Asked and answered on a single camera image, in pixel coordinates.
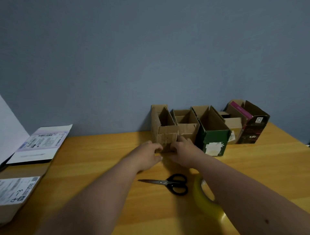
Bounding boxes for person's left hand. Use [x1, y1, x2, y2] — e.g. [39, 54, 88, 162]
[125, 140, 163, 174]

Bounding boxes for person's right hand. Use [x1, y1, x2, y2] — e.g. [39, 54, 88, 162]
[169, 136, 209, 169]

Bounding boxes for brown carton with label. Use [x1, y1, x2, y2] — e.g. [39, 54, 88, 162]
[170, 109, 200, 145]

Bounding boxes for plain brown carton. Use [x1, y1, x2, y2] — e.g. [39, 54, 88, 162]
[150, 104, 179, 153]

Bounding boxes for green box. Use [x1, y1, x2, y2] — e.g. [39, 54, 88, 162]
[191, 105, 232, 157]

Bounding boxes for black scissors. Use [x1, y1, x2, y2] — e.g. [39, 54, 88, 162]
[137, 173, 189, 196]

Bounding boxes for small brown cardboard box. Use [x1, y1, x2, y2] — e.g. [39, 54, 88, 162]
[218, 111, 244, 145]

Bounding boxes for yellow tape roll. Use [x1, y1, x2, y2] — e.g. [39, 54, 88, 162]
[193, 174, 226, 220]

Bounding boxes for pink and black carton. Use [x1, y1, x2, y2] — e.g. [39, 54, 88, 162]
[224, 99, 271, 145]

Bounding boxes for black box white label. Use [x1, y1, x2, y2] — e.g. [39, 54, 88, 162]
[0, 124, 73, 170]

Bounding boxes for person's left forearm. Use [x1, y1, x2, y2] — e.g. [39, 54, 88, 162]
[36, 157, 139, 235]

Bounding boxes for person's right forearm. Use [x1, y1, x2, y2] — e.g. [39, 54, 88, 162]
[195, 152, 310, 235]

